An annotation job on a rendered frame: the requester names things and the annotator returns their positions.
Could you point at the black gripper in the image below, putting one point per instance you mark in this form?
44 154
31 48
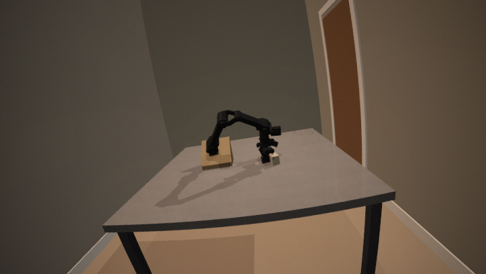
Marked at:
265 149

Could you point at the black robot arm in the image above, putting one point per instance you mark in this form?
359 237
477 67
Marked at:
261 124

